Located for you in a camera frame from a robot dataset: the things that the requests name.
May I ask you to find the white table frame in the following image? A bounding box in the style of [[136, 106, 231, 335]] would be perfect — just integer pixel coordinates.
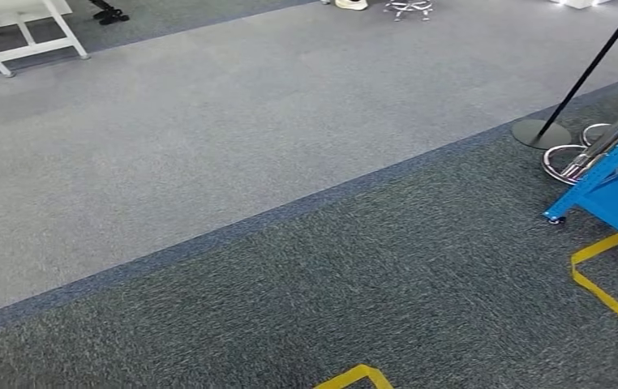
[[0, 0, 91, 79]]

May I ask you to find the black stanchion with round base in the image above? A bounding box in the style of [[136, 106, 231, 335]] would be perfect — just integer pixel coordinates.
[[511, 0, 618, 152]]

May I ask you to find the blue metal shelf rack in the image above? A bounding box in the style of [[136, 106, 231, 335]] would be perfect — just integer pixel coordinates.
[[543, 113, 618, 252]]

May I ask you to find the person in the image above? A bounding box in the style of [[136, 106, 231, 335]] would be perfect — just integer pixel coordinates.
[[89, 0, 131, 26]]

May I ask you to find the yellow floor tape outline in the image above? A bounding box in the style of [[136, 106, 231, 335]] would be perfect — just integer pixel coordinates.
[[570, 232, 618, 342]]

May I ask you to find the chrome chair base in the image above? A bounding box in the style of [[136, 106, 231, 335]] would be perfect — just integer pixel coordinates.
[[383, 0, 435, 23]]

